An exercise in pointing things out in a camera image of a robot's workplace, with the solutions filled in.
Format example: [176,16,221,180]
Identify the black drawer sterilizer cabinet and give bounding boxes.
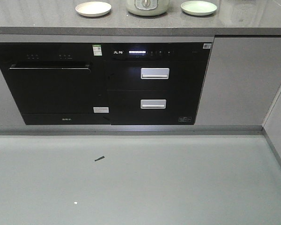
[102,42,212,125]

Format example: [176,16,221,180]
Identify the black built-in dishwasher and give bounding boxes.
[0,43,110,125]

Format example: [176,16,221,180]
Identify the green electric cooking pot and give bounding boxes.
[126,0,170,16]

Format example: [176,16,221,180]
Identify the grey cabinet door middle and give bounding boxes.
[195,37,281,126]

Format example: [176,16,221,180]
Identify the beige plate left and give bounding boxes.
[75,1,111,17]

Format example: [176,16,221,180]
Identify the green plate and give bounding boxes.
[181,0,217,16]

